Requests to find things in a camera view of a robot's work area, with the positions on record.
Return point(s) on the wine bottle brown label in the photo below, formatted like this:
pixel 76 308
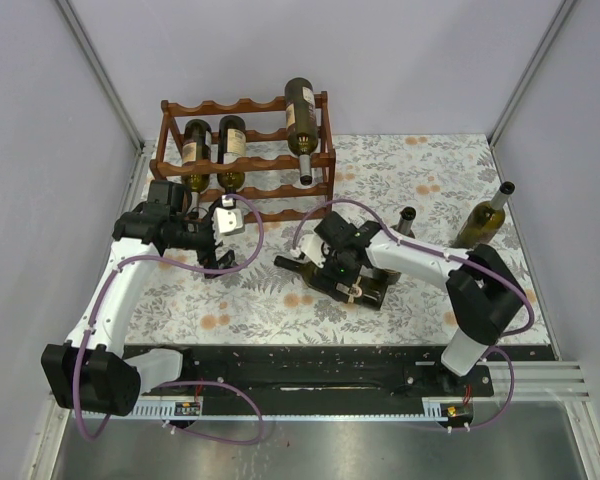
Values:
pixel 404 227
pixel 301 124

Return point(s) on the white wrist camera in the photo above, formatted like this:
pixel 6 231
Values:
pixel 227 218
pixel 312 247

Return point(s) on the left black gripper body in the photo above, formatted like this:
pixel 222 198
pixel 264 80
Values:
pixel 206 250

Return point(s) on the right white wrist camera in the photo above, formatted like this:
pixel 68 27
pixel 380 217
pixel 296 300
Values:
pixel 312 247

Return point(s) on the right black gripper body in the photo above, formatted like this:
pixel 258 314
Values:
pixel 339 270

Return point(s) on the wine bottle brown label front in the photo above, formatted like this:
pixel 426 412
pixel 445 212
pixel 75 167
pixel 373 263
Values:
pixel 404 227

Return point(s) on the wine bottle brown label back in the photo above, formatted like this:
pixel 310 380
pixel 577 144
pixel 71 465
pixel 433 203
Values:
pixel 301 124

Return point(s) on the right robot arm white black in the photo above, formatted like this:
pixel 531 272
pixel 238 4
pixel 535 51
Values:
pixel 484 295

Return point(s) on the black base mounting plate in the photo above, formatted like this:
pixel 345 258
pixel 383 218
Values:
pixel 411 370

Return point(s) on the green wine bottle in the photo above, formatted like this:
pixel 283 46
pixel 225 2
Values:
pixel 197 142

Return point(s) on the white slotted cable duct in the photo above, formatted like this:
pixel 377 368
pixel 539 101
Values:
pixel 296 406

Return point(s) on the floral patterned table mat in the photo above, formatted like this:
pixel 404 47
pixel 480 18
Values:
pixel 442 176

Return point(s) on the brown wooden wine rack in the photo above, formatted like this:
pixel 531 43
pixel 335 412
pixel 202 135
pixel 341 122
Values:
pixel 299 201

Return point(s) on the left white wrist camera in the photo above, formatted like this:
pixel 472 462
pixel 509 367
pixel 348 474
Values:
pixel 227 218

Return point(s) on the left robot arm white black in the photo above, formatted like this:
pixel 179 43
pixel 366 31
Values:
pixel 88 370

